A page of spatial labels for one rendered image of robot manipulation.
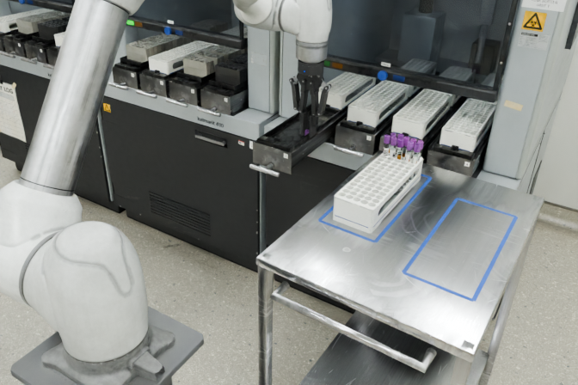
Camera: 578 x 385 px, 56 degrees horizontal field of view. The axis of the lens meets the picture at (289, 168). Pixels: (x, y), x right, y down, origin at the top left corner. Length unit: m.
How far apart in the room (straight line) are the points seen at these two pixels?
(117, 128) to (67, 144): 1.35
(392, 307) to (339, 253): 0.18
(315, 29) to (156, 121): 0.96
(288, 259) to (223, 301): 1.14
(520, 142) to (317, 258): 0.77
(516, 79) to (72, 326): 1.24
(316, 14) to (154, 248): 1.45
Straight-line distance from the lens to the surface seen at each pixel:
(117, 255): 0.95
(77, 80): 1.09
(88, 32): 1.10
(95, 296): 0.95
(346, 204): 1.20
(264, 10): 1.52
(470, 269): 1.17
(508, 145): 1.67
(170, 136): 2.21
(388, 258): 1.15
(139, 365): 1.06
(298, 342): 2.08
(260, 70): 1.93
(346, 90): 1.87
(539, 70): 1.59
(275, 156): 1.58
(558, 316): 2.45
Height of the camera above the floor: 1.52
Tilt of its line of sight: 29 degrees down
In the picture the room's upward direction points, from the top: 2 degrees clockwise
